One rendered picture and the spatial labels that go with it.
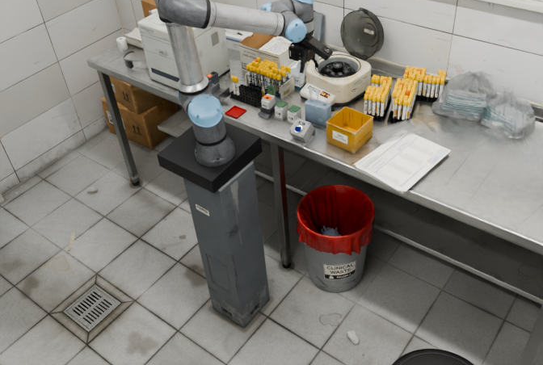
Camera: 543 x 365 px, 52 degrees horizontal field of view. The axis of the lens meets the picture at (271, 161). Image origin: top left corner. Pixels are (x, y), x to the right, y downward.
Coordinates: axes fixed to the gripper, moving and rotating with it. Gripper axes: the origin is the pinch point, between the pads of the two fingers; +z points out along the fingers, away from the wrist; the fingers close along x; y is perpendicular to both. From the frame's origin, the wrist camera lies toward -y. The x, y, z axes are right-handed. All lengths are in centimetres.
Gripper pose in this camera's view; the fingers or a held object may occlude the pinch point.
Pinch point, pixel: (310, 77)
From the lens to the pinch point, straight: 223.3
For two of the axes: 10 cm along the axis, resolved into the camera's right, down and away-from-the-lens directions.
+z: 0.7, 7.7, 6.4
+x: -4.9, 5.8, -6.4
